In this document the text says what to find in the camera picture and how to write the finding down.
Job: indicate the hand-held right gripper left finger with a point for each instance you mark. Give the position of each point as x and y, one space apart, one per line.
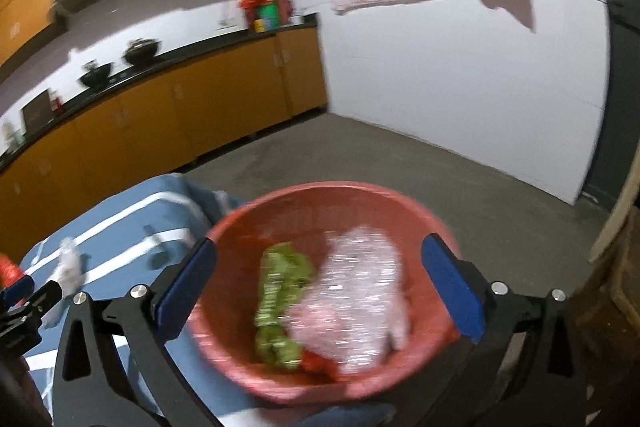
182 292

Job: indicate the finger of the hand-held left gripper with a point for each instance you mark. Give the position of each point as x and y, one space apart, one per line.
35 299

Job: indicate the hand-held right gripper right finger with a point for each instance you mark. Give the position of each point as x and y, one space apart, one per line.
452 287

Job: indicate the orange plastic bag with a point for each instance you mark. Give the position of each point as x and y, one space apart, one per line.
7 272

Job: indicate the red plastic basket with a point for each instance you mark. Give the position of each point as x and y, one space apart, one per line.
240 237

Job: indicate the green plastic bag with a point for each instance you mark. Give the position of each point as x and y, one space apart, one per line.
280 287

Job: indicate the tall bubble wrap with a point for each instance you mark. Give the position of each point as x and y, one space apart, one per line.
350 297

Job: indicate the white crumpled plastic piece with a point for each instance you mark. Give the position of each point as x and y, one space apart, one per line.
69 264

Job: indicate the glass jar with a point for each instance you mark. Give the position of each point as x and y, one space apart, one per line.
11 134

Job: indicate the wooden furniture piece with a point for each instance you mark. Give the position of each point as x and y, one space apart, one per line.
620 277

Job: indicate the wooden base cabinet row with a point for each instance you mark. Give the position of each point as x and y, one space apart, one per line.
150 117

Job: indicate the red bottle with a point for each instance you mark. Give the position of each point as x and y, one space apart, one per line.
56 103

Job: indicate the black wok with knob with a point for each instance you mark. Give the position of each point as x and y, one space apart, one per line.
96 78

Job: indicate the black wok with lid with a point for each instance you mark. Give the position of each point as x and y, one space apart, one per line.
141 53

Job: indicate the black kitchen countertop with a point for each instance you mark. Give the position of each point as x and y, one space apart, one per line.
200 47

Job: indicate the green box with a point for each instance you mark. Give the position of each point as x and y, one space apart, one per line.
267 16

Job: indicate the dark door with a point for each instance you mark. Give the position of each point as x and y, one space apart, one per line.
622 32

